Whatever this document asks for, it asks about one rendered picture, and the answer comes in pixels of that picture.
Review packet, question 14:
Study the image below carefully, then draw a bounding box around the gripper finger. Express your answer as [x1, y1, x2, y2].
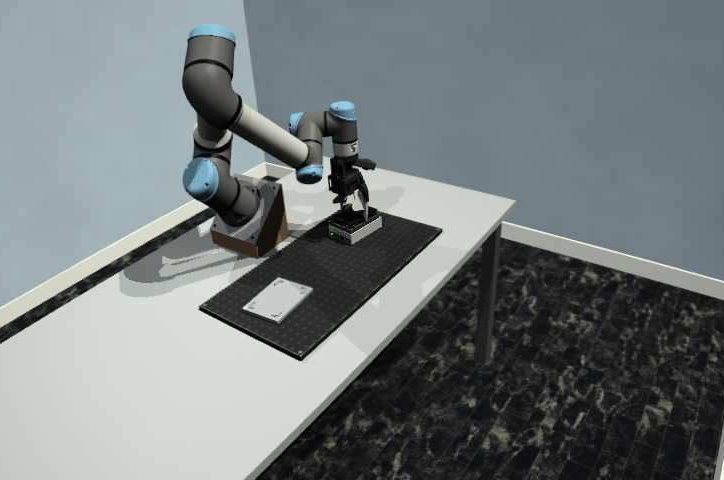
[333, 194, 348, 211]
[352, 179, 369, 221]

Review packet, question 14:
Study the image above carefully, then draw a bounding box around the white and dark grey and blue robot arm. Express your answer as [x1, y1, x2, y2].
[182, 24, 358, 227]

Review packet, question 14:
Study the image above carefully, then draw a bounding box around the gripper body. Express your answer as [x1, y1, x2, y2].
[328, 153, 363, 197]

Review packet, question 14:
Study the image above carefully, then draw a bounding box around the white rectangular frame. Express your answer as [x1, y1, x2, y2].
[242, 277, 313, 324]

